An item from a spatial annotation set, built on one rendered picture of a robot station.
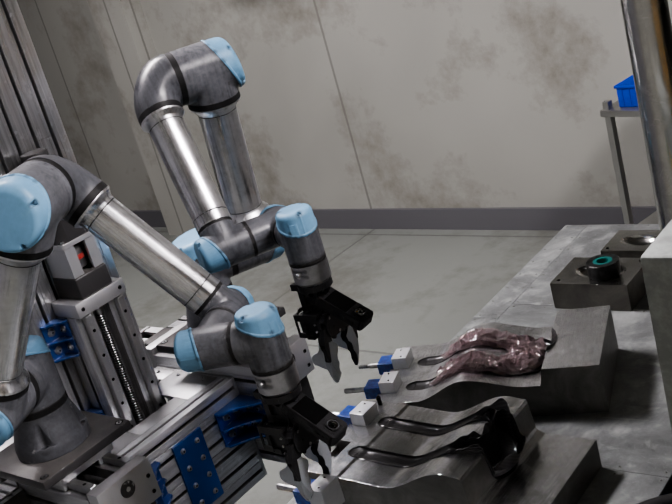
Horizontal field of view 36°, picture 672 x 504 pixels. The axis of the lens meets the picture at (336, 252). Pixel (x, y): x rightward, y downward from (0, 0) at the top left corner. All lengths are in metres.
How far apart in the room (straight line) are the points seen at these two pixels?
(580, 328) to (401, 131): 3.43
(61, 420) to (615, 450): 1.07
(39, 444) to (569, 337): 1.10
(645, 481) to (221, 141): 1.10
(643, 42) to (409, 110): 4.10
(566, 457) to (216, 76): 1.04
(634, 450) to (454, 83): 3.48
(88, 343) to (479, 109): 3.34
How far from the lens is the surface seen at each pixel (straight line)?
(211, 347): 1.76
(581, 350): 2.19
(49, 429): 2.12
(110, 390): 2.33
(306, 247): 1.99
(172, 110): 2.17
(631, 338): 2.44
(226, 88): 2.23
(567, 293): 2.60
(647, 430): 2.11
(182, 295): 1.88
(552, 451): 1.98
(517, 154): 5.26
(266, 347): 1.73
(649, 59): 1.47
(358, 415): 2.14
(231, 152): 2.28
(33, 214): 1.74
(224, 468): 2.41
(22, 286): 1.84
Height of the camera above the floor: 1.94
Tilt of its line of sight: 20 degrees down
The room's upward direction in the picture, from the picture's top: 16 degrees counter-clockwise
